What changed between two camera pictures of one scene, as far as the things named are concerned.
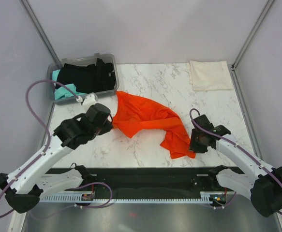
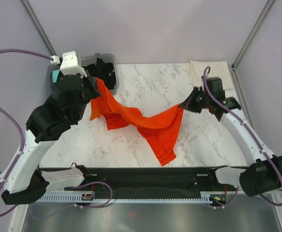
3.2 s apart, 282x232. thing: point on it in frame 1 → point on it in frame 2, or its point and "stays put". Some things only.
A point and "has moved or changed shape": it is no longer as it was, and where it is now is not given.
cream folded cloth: (209, 76) stays put
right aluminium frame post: (233, 70) stays put
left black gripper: (107, 127) → (92, 82)
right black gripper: (193, 146) → (188, 103)
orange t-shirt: (136, 114) has moved or changed shape
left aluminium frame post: (30, 12) stays put
